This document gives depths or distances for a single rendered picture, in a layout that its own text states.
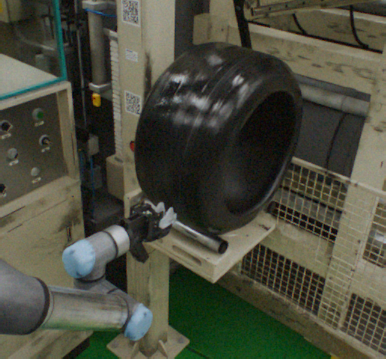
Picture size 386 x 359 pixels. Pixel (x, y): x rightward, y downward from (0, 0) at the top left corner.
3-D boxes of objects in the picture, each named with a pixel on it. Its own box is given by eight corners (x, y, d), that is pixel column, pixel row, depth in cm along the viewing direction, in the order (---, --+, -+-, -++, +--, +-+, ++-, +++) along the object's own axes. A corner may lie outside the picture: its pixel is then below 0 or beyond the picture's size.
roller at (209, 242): (145, 207, 167) (136, 210, 164) (147, 194, 166) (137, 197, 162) (227, 252, 149) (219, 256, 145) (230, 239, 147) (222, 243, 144)
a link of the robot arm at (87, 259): (59, 272, 114) (59, 241, 110) (96, 253, 122) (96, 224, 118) (81, 289, 110) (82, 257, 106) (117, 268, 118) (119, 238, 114)
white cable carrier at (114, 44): (115, 162, 176) (108, 31, 152) (125, 157, 180) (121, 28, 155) (124, 166, 174) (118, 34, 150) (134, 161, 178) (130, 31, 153)
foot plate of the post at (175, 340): (106, 347, 221) (105, 341, 219) (148, 311, 240) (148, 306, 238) (149, 382, 207) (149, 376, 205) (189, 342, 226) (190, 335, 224)
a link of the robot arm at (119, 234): (117, 264, 117) (94, 250, 122) (131, 256, 121) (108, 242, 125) (119, 238, 114) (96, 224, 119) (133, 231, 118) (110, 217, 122)
